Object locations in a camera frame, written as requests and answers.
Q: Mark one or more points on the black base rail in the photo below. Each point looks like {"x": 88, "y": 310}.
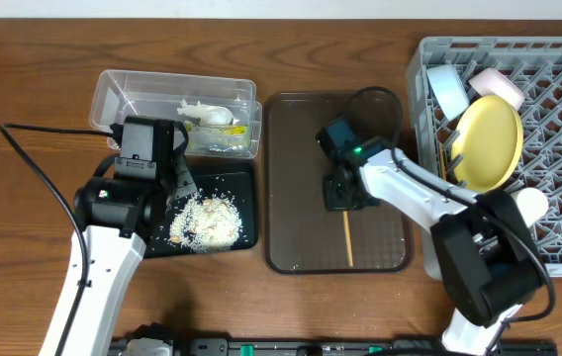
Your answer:
{"x": 158, "y": 339}

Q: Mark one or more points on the rice and nuts pile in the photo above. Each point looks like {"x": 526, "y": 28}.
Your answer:
{"x": 206, "y": 224}

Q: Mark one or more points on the light blue bowl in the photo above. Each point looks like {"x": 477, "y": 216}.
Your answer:
{"x": 448, "y": 89}

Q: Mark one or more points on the brown serving tray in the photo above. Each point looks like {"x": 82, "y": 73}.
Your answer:
{"x": 302, "y": 236}

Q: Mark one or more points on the white tissue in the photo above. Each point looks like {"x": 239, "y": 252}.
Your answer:
{"x": 206, "y": 115}

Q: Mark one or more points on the green snack wrapper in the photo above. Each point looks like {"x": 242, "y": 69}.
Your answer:
{"x": 224, "y": 138}

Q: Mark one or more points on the clear plastic waste bin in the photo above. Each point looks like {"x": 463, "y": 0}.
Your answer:
{"x": 122, "y": 93}

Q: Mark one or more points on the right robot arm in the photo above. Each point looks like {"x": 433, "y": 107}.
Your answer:
{"x": 488, "y": 261}

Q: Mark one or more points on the pale green cup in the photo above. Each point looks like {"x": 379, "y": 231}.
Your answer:
{"x": 532, "y": 204}

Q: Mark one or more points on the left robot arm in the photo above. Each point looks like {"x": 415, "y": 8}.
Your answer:
{"x": 116, "y": 213}

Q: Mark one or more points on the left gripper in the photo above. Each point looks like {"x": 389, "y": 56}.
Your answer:
{"x": 182, "y": 177}

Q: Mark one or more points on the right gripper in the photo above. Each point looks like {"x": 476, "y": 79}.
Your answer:
{"x": 342, "y": 199}

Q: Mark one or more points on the grey dishwasher rack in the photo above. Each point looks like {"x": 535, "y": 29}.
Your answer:
{"x": 534, "y": 65}

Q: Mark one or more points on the wooden chopstick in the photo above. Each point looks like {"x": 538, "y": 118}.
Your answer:
{"x": 442, "y": 161}
{"x": 347, "y": 236}

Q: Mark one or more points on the black plastic tray bin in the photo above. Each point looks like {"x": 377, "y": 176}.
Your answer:
{"x": 234, "y": 180}

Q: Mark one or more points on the yellow round plate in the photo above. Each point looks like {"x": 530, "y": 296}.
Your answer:
{"x": 488, "y": 145}

